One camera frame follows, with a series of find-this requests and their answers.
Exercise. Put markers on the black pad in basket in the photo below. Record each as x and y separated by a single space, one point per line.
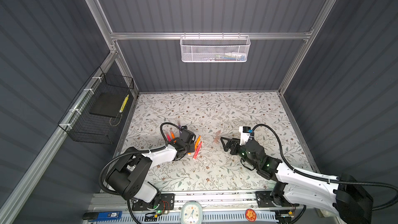
107 105

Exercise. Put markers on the white analog clock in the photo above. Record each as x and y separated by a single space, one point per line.
191 213

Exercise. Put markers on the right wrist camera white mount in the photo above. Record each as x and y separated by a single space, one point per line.
246 134

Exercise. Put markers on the purple highlighter pen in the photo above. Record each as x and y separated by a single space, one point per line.
179 127

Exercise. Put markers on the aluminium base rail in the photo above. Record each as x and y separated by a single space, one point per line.
219 207

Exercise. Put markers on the black wire basket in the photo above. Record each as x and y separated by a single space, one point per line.
81 126

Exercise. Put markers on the aluminium enclosure frame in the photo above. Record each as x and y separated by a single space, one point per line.
17 199

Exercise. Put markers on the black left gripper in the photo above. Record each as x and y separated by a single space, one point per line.
189 144

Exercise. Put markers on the blue black tool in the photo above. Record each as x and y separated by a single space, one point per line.
102 216

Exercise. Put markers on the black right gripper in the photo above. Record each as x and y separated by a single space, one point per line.
235 145

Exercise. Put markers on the white wire basket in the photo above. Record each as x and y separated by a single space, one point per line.
214 48

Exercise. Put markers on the yellow highlighter in basket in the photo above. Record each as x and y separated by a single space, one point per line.
124 103

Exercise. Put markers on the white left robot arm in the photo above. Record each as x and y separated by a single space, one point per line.
125 175

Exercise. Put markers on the red round sticker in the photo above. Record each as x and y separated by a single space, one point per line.
250 215

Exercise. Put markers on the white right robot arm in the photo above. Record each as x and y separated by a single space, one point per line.
351 203

